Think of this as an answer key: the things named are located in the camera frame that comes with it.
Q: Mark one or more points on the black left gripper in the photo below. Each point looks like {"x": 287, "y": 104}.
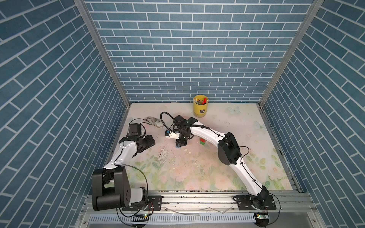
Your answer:
{"x": 150, "y": 141}

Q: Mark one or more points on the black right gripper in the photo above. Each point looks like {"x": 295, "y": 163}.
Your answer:
{"x": 178, "y": 143}

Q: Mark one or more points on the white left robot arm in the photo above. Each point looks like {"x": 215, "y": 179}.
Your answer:
{"x": 111, "y": 188}

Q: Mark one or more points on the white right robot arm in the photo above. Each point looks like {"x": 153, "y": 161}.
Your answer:
{"x": 182, "y": 130}

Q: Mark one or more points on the yellow pen holder cup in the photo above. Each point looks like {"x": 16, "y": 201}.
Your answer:
{"x": 200, "y": 104}

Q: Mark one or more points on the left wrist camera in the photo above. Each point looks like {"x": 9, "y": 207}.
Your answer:
{"x": 134, "y": 129}

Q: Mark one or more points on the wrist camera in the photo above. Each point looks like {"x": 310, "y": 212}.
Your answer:
{"x": 180, "y": 122}
{"x": 134, "y": 129}

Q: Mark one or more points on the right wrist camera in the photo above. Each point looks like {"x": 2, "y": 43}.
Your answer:
{"x": 180, "y": 122}

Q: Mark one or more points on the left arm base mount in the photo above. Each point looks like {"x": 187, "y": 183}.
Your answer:
{"x": 153, "y": 203}

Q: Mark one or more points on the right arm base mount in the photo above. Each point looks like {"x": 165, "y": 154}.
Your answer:
{"x": 255, "y": 202}

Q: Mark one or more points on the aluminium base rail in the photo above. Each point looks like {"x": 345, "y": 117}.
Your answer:
{"x": 229, "y": 201}

